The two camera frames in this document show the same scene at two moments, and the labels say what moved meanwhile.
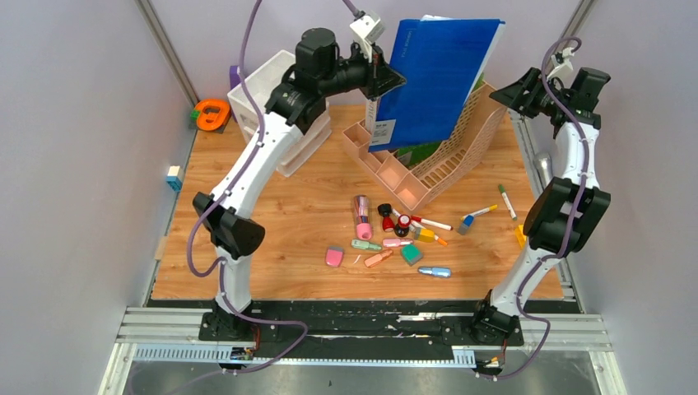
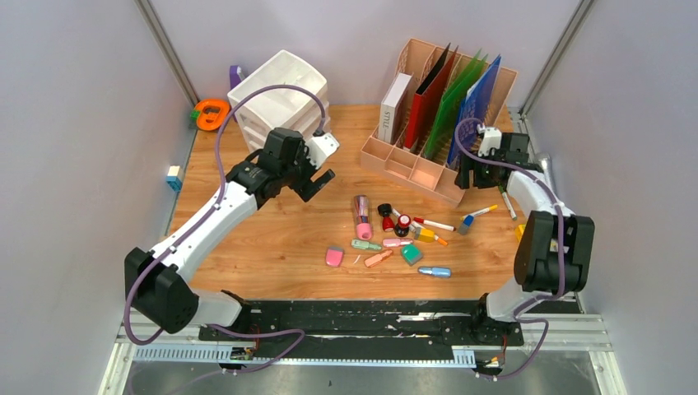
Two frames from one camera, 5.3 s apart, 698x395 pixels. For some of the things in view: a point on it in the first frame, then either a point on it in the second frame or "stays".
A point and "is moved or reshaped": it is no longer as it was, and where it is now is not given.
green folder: x=408 y=155 → x=439 y=141
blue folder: x=442 y=61 → x=478 y=101
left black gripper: x=380 y=77 → x=300 y=185
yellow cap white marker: x=491 y=207 stays
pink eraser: x=334 y=255 stays
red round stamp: x=402 y=229 stays
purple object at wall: x=234 y=76 stays
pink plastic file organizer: x=414 y=176 is moved or reshaped
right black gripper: x=513 y=95 → x=463 y=178
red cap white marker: x=431 y=222 stays
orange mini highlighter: x=374 y=259 stays
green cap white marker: x=508 y=202 stays
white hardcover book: x=372 y=113 → x=392 y=104
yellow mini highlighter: x=426 y=235 stays
